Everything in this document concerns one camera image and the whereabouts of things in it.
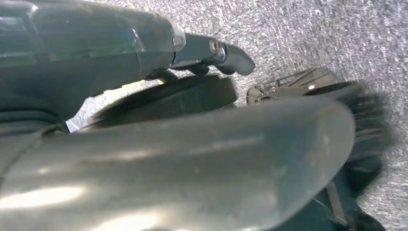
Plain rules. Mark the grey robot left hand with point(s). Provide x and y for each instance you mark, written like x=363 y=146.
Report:
x=95 y=47

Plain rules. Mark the silver robot left leg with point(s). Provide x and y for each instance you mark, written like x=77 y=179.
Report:
x=159 y=175

